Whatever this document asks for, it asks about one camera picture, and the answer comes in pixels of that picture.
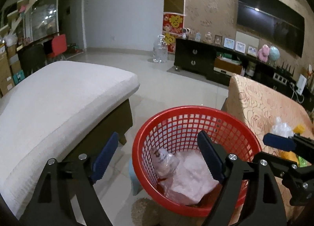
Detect white picture frame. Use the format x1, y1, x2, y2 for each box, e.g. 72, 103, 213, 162
235, 41, 246, 54

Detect crushed clear plastic bottle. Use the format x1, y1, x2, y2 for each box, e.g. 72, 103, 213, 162
150, 148, 179, 179

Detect white cushioned sofa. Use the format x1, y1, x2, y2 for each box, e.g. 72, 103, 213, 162
1, 61, 140, 218

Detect white security camera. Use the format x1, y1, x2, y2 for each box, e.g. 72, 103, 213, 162
182, 28, 191, 39

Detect light blue plastic stool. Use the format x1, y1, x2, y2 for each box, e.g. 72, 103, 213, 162
128, 158, 142, 196

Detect rose pattern tablecloth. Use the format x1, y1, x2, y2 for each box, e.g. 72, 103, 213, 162
221, 74, 314, 221

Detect light blue globe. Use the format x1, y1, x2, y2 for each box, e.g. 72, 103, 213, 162
268, 46, 280, 65

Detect red festive wall poster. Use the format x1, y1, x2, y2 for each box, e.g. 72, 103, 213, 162
162, 12, 184, 54

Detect black wifi router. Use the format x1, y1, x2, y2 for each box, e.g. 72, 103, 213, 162
276, 62, 295, 78

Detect green snack packet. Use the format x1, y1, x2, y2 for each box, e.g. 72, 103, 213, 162
298, 156, 311, 167

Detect yellow foam fruit net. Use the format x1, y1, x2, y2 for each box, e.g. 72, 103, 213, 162
293, 124, 306, 135

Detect pink plush toy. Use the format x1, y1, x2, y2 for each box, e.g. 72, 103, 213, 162
258, 44, 270, 63

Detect stacked cardboard boxes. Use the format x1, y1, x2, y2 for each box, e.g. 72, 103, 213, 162
0, 44, 25, 97

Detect black tv cabinet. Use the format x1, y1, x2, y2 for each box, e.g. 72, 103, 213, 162
174, 38, 313, 112

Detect white router box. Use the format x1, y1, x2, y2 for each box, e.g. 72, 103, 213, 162
296, 74, 307, 95

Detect clear large water jug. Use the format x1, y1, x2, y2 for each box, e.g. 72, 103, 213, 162
153, 35, 168, 63

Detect blue picture frame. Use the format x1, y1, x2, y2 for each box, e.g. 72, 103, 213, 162
224, 38, 235, 50

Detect wall mounted black television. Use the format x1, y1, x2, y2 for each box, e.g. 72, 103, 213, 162
237, 0, 305, 57

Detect clear plastic bag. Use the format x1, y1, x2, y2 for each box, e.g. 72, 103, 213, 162
270, 117, 294, 138

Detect red chair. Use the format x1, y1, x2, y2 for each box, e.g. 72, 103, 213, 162
47, 34, 67, 59

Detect small picture frame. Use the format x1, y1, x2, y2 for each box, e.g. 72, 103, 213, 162
247, 45, 258, 57

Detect red plastic mesh basket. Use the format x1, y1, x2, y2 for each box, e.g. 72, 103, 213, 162
132, 106, 261, 217

